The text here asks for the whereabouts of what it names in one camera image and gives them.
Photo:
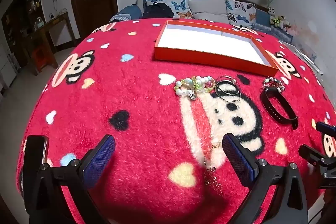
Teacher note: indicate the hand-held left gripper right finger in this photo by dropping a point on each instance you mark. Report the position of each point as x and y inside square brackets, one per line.
[240, 159]

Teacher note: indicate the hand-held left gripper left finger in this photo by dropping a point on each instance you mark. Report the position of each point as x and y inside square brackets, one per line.
[98, 158]

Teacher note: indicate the black wrist band watch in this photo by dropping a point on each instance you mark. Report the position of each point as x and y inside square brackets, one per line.
[270, 108]

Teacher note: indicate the beige cushion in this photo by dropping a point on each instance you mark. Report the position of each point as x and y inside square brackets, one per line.
[207, 8]

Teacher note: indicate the grey metal rail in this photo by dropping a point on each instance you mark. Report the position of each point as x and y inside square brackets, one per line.
[307, 58]

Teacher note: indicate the blue sofa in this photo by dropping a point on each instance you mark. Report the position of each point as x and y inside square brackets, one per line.
[262, 19]

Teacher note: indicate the silver hoop earring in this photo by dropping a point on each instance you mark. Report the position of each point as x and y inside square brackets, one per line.
[237, 98]
[227, 81]

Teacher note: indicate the orange shallow cardboard box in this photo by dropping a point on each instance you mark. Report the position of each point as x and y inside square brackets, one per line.
[210, 40]

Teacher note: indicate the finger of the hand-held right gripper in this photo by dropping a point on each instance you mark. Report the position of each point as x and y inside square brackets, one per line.
[313, 154]
[326, 128]

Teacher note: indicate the butterfly print cushion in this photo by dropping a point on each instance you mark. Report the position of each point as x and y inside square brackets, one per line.
[173, 5]
[241, 12]

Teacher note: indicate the black smartphone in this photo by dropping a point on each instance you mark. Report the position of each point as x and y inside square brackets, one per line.
[34, 161]

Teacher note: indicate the wooden side desk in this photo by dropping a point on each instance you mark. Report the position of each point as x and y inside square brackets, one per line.
[50, 27]

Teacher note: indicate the black backpack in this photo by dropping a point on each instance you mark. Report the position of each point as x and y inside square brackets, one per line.
[157, 10]

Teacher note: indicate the pile of stuffed toys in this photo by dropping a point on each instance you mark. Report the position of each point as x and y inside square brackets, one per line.
[279, 20]

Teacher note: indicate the dark wooden shelf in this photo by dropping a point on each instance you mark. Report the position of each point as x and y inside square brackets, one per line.
[21, 19]

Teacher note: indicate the red monkey print blanket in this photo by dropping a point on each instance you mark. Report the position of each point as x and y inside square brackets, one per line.
[131, 98]

